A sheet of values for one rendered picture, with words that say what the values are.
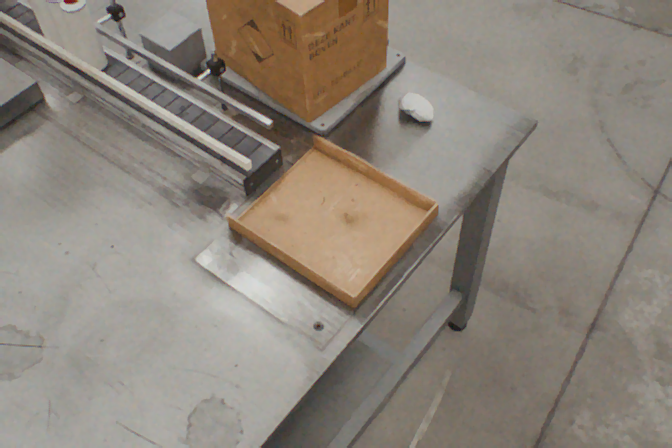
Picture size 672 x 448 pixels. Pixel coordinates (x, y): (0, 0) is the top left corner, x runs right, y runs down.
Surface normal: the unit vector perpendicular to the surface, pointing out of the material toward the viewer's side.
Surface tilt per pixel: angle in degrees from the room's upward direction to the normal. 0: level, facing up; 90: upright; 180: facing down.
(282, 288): 0
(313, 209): 0
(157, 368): 0
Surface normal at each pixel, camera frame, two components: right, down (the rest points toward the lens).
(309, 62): 0.71, 0.55
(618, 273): -0.03, -0.61
